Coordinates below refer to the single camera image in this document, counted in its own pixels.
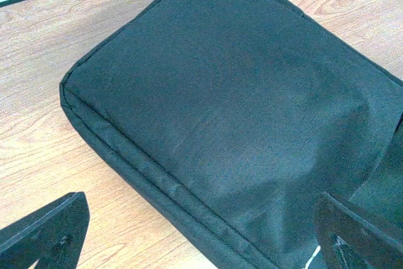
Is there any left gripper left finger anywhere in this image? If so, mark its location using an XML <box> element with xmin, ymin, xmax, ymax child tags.
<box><xmin>1</xmin><ymin>192</ymin><xmax>89</xmax><ymax>268</ymax></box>

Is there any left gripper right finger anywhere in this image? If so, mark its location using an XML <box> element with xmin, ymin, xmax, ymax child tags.
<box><xmin>314</xmin><ymin>192</ymin><xmax>402</xmax><ymax>268</ymax></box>

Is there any black student bag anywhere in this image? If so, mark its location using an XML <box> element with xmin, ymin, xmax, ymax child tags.
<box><xmin>60</xmin><ymin>0</ymin><xmax>402</xmax><ymax>268</ymax></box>

